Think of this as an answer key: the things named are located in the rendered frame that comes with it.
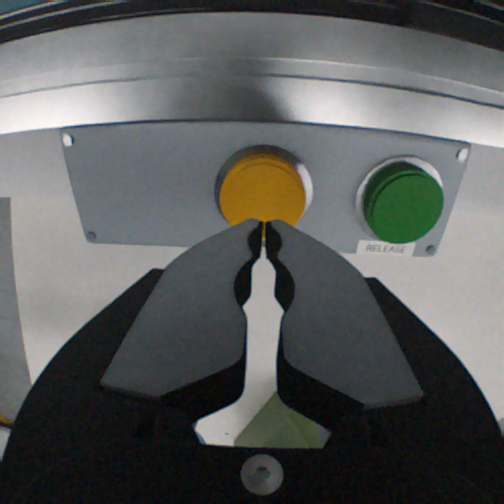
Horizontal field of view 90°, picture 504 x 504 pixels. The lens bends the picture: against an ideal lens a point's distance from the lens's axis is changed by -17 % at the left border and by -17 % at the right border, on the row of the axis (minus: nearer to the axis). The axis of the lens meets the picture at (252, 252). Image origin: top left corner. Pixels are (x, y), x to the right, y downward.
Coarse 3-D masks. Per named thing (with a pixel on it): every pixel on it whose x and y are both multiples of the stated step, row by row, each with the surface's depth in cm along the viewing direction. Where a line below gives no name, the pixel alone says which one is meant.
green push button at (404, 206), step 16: (384, 176) 13; (400, 176) 13; (416, 176) 13; (432, 176) 13; (368, 192) 14; (384, 192) 13; (400, 192) 13; (416, 192) 13; (432, 192) 13; (368, 208) 14; (384, 208) 14; (400, 208) 13; (416, 208) 13; (432, 208) 13; (368, 224) 14; (384, 224) 14; (400, 224) 14; (416, 224) 14; (432, 224) 14; (384, 240) 15; (400, 240) 14
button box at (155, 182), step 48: (96, 144) 14; (144, 144) 13; (192, 144) 13; (240, 144) 13; (288, 144) 13; (336, 144) 13; (384, 144) 13; (432, 144) 13; (96, 192) 15; (144, 192) 15; (192, 192) 15; (336, 192) 14; (96, 240) 17; (144, 240) 16; (192, 240) 16; (336, 240) 16; (432, 240) 16
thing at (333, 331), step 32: (288, 224) 11; (288, 256) 9; (320, 256) 9; (288, 288) 9; (320, 288) 8; (352, 288) 8; (288, 320) 7; (320, 320) 7; (352, 320) 7; (384, 320) 7; (288, 352) 6; (320, 352) 6; (352, 352) 6; (384, 352) 6; (288, 384) 6; (320, 384) 5; (352, 384) 5; (384, 384) 5; (416, 384) 5; (320, 416) 6
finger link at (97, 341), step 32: (128, 288) 8; (96, 320) 7; (128, 320) 7; (64, 352) 6; (96, 352) 6; (64, 384) 5; (96, 384) 5; (32, 416) 4; (64, 416) 5; (96, 416) 5; (128, 416) 5; (32, 448) 4; (64, 448) 4; (0, 480) 3
